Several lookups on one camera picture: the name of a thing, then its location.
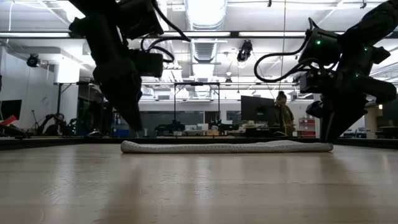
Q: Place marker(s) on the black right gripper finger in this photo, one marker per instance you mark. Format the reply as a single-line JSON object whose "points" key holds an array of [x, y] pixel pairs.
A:
{"points": [[317, 109], [379, 91]]}

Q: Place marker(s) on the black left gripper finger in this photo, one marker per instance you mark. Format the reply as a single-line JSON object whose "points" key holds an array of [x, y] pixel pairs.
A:
{"points": [[116, 96], [133, 102]]}

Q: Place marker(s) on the grey microfiber towel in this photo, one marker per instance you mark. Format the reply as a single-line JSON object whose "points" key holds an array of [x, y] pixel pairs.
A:
{"points": [[217, 147]]}

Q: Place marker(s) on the black distant robot arm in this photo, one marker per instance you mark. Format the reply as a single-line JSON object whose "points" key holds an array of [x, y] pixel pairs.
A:
{"points": [[224, 126], [169, 127], [46, 123]]}

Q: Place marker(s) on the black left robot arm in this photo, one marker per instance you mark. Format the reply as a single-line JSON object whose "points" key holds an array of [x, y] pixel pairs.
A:
{"points": [[99, 37]]}

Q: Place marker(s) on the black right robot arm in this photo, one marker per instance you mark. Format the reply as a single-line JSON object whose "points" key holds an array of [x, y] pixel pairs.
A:
{"points": [[370, 25]]}

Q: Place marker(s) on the red shelf rack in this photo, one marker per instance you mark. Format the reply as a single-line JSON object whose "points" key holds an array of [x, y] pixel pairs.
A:
{"points": [[307, 127]]}

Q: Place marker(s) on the black computer monitor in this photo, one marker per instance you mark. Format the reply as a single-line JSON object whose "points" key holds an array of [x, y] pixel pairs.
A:
{"points": [[391, 115], [256, 109], [11, 109]]}

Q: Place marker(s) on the blue storage bins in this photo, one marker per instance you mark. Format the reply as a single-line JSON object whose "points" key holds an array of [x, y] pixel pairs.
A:
{"points": [[119, 132]]}

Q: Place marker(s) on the person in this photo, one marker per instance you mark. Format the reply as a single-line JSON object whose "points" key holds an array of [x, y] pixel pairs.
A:
{"points": [[59, 123], [283, 115]]}

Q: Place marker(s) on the black ceiling spotlight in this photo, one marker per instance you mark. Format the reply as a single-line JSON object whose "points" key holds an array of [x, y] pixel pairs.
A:
{"points": [[32, 60], [244, 51]]}

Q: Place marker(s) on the red flat object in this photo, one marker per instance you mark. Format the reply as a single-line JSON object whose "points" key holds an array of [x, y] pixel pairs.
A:
{"points": [[7, 120]]}

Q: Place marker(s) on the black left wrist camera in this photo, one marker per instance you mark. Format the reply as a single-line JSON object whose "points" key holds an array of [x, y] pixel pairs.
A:
{"points": [[149, 63]]}

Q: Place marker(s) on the black metal table frame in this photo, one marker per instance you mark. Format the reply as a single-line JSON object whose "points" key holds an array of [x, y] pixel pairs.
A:
{"points": [[46, 143]]}

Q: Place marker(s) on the black overhead frame beam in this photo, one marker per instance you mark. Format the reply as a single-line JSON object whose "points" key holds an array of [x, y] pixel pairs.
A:
{"points": [[234, 34]]}

